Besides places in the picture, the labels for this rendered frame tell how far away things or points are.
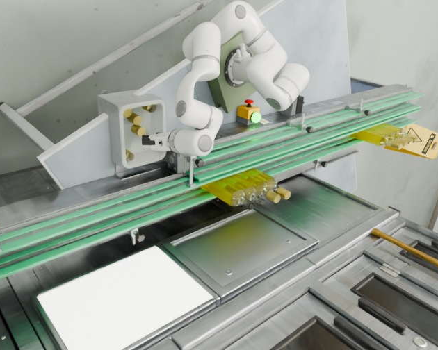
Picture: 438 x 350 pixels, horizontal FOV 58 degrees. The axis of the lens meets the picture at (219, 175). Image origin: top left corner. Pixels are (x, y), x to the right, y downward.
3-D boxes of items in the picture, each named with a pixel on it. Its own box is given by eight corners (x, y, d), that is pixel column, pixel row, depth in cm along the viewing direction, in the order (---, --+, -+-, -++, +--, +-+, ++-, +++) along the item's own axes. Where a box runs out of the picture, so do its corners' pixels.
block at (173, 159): (165, 168, 151) (176, 175, 146) (165, 145, 146) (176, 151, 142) (173, 166, 153) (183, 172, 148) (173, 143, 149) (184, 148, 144)
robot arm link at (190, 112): (207, 72, 124) (204, 136, 119) (174, 57, 116) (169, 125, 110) (226, 62, 118) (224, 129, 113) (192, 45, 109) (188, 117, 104)
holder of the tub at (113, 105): (112, 174, 144) (123, 182, 139) (106, 100, 132) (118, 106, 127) (153, 163, 154) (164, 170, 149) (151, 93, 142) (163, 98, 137)
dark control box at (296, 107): (277, 110, 192) (290, 115, 186) (279, 94, 188) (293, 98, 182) (288, 108, 196) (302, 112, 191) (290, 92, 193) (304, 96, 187)
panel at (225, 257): (30, 303, 115) (79, 388, 92) (29, 294, 113) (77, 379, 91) (252, 207, 168) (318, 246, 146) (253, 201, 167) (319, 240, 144)
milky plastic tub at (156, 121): (112, 162, 141) (124, 170, 135) (106, 100, 131) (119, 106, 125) (153, 151, 152) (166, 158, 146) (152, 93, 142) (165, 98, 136)
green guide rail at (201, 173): (186, 173, 149) (199, 181, 144) (186, 171, 149) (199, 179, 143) (409, 104, 253) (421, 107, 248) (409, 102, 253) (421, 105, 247)
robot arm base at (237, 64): (222, 51, 146) (253, 57, 136) (245, 37, 152) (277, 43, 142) (230, 89, 156) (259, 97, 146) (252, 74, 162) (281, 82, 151)
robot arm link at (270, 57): (271, 24, 128) (241, 57, 125) (316, 79, 135) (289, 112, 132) (258, 33, 137) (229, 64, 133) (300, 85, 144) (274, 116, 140)
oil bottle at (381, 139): (347, 135, 218) (396, 152, 200) (350, 126, 216) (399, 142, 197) (353, 133, 222) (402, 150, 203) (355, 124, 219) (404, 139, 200)
